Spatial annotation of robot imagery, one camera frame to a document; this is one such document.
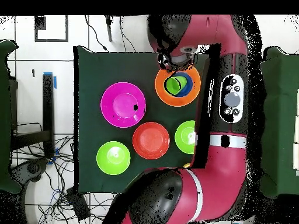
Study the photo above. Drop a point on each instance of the green plastic cup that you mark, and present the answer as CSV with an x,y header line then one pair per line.
x,y
174,85

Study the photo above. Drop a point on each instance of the large pink plastic bowl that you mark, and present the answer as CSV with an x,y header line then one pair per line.
x,y
121,105

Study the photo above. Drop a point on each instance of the yellow plastic cup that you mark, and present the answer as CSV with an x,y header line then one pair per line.
x,y
186,165

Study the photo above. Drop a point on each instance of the neighbouring green table cloth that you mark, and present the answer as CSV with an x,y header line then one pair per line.
x,y
4,116
280,93

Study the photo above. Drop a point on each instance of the black metal stand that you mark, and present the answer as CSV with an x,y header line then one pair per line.
x,y
48,105

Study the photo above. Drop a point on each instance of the red-orange plastic bowl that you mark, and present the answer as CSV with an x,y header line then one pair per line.
x,y
150,140

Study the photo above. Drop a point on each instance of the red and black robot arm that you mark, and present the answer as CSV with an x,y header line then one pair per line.
x,y
222,163

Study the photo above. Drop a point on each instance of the black square floor frame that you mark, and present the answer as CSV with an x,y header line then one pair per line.
x,y
40,23

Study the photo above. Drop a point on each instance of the dark green table cloth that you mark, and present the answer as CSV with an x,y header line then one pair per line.
x,y
105,70

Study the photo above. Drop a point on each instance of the black power strip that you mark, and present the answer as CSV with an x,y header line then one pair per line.
x,y
78,205

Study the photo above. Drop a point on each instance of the small blue plastic bowl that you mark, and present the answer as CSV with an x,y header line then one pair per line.
x,y
189,86

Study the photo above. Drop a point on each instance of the green plastic bowl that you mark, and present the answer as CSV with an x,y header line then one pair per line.
x,y
113,158
184,137

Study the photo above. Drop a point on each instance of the large orange plastic bowl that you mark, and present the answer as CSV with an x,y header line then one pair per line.
x,y
161,93

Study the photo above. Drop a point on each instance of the black tripod leg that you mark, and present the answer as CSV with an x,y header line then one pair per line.
x,y
109,30

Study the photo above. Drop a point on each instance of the blue tape strip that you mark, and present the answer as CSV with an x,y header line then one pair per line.
x,y
55,82

